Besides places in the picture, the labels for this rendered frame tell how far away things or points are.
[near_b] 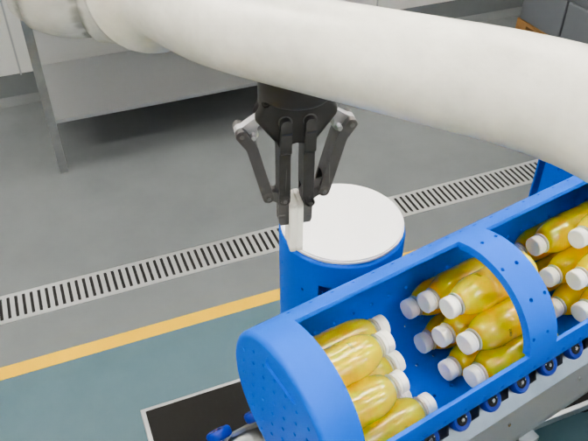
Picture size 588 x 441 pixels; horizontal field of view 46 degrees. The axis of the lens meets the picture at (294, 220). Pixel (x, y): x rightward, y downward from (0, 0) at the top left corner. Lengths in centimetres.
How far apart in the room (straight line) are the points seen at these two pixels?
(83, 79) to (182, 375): 187
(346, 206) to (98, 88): 236
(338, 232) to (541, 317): 50
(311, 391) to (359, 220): 63
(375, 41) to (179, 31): 12
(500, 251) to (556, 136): 87
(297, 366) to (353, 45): 68
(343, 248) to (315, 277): 9
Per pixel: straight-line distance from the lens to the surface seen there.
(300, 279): 151
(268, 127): 69
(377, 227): 153
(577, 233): 142
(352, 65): 38
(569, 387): 153
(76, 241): 321
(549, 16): 479
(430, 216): 326
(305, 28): 39
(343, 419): 101
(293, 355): 101
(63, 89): 379
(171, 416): 230
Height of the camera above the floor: 201
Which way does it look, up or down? 39 degrees down
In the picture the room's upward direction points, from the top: straight up
